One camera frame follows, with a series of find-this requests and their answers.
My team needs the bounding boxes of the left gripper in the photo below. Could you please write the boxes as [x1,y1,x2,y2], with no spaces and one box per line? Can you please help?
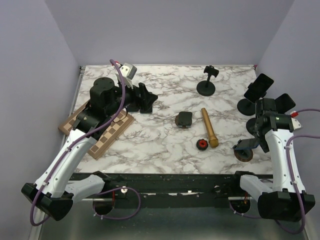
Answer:
[105,78,159,117]

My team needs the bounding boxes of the black round-base clamp stand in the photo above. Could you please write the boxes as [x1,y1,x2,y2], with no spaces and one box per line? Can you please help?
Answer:
[196,65,220,97]

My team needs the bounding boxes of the black phone teal edge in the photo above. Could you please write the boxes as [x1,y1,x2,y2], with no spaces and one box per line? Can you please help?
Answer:
[139,106,153,114]

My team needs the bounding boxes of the dark phone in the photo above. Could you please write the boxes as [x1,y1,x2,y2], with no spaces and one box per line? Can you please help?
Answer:
[232,138,260,151]

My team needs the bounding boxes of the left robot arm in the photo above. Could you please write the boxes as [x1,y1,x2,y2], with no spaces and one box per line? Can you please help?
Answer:
[21,77,158,221]

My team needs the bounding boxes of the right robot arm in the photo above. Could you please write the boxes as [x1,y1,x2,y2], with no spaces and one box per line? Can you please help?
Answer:
[230,93,315,222]

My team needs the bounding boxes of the black stand far right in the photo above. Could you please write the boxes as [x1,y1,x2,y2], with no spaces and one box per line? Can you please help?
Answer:
[246,117,258,135]

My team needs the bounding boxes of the black round-base stand right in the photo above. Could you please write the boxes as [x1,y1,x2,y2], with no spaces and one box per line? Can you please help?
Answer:
[237,92,266,116]

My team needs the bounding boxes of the black phone silver edge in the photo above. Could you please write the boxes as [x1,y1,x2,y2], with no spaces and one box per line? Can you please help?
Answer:
[244,73,274,103]

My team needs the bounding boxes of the wooden disc phone stand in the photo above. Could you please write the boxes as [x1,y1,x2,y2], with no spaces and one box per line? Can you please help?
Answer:
[233,149,254,163]

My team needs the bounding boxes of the dark round stand centre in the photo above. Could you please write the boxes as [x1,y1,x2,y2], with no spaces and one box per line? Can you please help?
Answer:
[175,111,193,129]

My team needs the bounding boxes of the wooden chessboard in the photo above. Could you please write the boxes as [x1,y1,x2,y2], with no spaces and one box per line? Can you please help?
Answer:
[58,101,135,160]

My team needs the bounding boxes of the black red round cap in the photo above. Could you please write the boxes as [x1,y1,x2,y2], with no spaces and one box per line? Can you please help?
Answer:
[196,139,209,151]

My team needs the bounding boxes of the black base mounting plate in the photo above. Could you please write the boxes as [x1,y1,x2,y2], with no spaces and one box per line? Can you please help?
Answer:
[93,171,254,213]

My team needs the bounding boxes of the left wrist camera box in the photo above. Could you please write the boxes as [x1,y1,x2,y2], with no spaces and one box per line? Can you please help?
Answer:
[117,63,137,89]

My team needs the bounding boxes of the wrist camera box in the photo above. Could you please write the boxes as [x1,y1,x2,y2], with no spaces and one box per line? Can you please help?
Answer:
[117,63,137,89]
[290,111,303,131]

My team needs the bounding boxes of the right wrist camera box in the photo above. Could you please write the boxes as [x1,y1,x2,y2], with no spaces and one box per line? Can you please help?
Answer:
[290,111,303,131]

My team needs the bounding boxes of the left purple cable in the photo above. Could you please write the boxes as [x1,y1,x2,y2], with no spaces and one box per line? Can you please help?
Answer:
[29,58,141,227]

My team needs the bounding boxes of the aluminium frame rail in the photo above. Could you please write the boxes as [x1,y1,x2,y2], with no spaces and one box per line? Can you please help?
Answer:
[29,65,307,240]

